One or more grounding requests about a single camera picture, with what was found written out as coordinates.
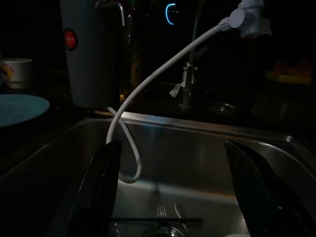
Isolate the round metal lid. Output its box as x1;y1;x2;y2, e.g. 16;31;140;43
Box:
207;102;240;116

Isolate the metal faucet pipe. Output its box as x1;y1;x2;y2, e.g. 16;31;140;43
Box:
178;0;207;109

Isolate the steel bowl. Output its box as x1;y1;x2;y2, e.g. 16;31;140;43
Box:
142;225;185;237

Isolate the container with yellow lid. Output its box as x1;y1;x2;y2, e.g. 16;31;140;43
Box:
254;61;314;124

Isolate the silver fork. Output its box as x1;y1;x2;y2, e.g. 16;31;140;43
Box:
157;205;168;226

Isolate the grey water purifier canister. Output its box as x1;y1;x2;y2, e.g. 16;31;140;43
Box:
58;0;126;110

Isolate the glass oil bottle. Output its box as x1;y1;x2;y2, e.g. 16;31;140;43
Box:
119;0;144;104

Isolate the white mug with print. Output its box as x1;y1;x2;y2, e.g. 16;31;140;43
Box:
0;58;34;89

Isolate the silver spoon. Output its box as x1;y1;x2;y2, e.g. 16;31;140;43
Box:
174;203;190;229

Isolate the white faucet filter head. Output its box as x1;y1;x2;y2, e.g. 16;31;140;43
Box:
228;0;274;40

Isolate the stainless steel sink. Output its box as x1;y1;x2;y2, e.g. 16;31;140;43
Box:
0;111;316;237

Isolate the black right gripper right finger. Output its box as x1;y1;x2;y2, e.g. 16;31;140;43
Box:
224;140;316;237

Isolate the teal plate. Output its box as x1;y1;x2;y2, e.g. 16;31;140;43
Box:
0;94;51;127

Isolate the white hose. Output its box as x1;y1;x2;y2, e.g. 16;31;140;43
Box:
105;18;233;184

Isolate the glowing blue ring light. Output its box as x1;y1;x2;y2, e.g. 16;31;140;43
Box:
164;3;176;25

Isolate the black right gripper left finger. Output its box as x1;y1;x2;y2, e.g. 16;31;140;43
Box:
45;139;122;237

